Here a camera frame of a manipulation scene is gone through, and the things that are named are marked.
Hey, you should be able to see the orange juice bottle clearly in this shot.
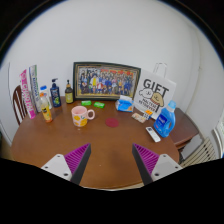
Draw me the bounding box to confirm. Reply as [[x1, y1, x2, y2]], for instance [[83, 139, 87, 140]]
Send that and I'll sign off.
[[39, 91, 54, 124]]

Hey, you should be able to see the white radiator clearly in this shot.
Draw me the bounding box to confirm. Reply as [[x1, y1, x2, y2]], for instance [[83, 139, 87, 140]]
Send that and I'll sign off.
[[179, 136, 218, 168]]

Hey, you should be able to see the white remote control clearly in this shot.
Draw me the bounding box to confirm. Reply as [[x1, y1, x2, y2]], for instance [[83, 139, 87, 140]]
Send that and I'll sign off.
[[145, 126, 162, 143]]

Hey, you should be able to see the white printed gift bag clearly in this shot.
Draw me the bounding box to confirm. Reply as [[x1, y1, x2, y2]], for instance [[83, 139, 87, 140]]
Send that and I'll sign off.
[[133, 62, 177, 112]]

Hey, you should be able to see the blue tissue pack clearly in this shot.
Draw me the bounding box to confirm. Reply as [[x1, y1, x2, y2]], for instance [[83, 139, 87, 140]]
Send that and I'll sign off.
[[115, 94, 135, 113]]

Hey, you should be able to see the brown wooden side table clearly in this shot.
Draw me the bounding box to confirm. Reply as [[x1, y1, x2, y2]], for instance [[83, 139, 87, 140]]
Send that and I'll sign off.
[[169, 107, 200, 149]]

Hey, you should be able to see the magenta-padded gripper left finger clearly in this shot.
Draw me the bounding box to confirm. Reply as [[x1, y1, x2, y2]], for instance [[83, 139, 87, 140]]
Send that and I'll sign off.
[[40, 143, 92, 186]]

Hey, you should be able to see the blue detergent bottle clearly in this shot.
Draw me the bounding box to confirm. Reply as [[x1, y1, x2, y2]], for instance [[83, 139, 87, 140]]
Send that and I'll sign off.
[[153, 99, 177, 138]]

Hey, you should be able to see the brown pump bottle yellow label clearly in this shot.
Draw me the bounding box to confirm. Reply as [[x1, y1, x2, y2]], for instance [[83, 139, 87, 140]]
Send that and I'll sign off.
[[64, 79, 75, 105]]

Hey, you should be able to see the orange white small packet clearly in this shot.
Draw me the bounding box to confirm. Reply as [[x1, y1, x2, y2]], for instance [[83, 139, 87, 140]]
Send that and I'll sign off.
[[143, 109, 154, 121]]

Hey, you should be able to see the flat round red coaster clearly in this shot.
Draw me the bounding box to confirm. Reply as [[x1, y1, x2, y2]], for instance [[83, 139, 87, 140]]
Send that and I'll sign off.
[[104, 116, 120, 128]]

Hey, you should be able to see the pink shuttlecock tube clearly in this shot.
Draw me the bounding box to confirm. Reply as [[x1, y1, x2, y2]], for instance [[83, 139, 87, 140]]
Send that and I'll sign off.
[[19, 69, 37, 120]]

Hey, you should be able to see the beige snack packet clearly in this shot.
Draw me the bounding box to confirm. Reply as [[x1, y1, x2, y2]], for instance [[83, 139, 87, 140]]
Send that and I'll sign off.
[[131, 112, 147, 124]]

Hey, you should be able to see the dark wooden chair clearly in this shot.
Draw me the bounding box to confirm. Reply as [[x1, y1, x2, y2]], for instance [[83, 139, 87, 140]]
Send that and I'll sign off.
[[12, 84, 29, 126]]

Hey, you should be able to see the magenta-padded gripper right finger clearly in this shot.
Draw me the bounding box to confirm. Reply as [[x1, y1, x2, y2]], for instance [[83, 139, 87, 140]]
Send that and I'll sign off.
[[131, 143, 184, 186]]

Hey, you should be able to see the framed group photo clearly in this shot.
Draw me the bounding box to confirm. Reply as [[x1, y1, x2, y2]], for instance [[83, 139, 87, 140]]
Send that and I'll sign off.
[[72, 61, 142, 102]]

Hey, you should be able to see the dark blue pump bottle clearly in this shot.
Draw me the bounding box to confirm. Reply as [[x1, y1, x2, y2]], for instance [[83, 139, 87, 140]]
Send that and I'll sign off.
[[49, 78, 63, 108]]

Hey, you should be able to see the pink mug with yellow spots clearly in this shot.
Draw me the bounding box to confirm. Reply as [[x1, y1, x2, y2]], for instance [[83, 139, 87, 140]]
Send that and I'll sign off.
[[71, 105, 96, 128]]

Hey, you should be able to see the white green shuttlecock tube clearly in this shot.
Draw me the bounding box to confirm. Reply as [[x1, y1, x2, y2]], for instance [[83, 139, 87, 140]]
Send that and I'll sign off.
[[28, 64, 43, 113]]

